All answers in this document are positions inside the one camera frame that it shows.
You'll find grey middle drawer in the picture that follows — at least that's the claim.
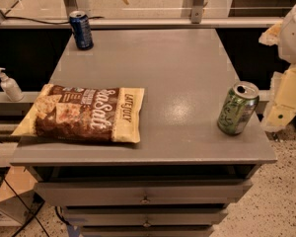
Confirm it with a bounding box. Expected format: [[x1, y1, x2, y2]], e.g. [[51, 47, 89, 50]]
[[63, 206, 227, 227]]

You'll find black cable behind table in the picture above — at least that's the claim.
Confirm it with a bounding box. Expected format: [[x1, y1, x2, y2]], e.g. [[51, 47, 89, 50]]
[[0, 0, 105, 26]]

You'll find black cable on floor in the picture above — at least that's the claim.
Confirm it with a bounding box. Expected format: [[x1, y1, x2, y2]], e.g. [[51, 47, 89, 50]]
[[0, 155, 52, 237]]

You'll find blue pepsi can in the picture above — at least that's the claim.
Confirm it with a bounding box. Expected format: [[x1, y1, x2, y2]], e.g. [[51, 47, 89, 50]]
[[69, 11, 94, 50]]

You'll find grey top drawer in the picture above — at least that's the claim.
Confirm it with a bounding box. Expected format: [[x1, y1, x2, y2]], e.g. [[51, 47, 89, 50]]
[[35, 180, 253, 206]]

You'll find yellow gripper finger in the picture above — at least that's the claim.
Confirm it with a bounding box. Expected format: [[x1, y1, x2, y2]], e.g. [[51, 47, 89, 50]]
[[259, 22, 282, 46], [261, 64, 296, 132]]

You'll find grey drawer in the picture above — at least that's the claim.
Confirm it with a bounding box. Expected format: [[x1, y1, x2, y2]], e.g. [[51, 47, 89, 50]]
[[80, 226, 214, 237], [35, 180, 253, 206], [63, 206, 227, 227]]

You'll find white pump soap bottle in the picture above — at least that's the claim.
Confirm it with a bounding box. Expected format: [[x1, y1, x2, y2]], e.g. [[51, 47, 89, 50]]
[[0, 67, 24, 102]]

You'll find cardboard box on floor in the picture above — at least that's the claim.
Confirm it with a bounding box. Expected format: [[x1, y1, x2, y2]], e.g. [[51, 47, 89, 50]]
[[0, 167, 37, 226]]

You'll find grey bottom drawer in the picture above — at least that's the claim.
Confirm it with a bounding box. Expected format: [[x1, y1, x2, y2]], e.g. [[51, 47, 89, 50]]
[[80, 226, 214, 237]]

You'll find green soda can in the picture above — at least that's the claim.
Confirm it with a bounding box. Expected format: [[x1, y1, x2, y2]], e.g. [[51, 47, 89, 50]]
[[217, 81, 259, 135]]

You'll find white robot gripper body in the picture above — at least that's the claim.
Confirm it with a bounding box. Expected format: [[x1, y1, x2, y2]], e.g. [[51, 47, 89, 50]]
[[278, 4, 296, 64]]

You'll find brown sea salt chip bag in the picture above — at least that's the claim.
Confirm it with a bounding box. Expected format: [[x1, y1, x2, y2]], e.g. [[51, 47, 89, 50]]
[[13, 84, 144, 143]]

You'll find grey metal frame post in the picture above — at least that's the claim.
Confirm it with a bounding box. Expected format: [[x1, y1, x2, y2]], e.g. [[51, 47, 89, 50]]
[[190, 0, 205, 24]]

